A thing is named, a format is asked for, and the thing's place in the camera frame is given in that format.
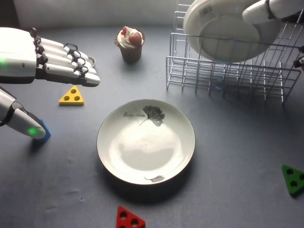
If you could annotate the white plate with leaf print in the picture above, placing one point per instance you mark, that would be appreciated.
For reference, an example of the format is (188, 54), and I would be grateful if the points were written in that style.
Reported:
(146, 147)

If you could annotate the small grey bowl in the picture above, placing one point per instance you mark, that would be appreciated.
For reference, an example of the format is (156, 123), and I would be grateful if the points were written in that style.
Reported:
(93, 62)

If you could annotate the red triangle block with holes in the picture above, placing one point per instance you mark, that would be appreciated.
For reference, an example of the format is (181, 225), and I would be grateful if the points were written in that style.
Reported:
(128, 219)

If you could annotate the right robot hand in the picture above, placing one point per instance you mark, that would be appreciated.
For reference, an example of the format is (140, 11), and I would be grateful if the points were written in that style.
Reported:
(263, 10)

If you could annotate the yellow triangle block with holes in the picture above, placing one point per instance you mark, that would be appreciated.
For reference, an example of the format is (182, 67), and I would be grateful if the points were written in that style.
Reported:
(71, 98)

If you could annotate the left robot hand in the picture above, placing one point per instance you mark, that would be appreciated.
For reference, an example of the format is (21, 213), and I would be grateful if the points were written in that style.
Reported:
(14, 54)

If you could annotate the cupcake with red hearts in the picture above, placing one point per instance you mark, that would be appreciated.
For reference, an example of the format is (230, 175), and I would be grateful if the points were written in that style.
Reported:
(130, 45)

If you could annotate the green triangle block with holes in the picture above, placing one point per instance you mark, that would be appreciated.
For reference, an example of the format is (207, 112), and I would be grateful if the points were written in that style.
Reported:
(293, 180)

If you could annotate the plain white plate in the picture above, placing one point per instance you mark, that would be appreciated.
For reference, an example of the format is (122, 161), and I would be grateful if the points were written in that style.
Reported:
(228, 33)

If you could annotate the blue cube block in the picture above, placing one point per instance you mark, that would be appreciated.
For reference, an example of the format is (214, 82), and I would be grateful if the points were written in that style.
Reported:
(47, 134)

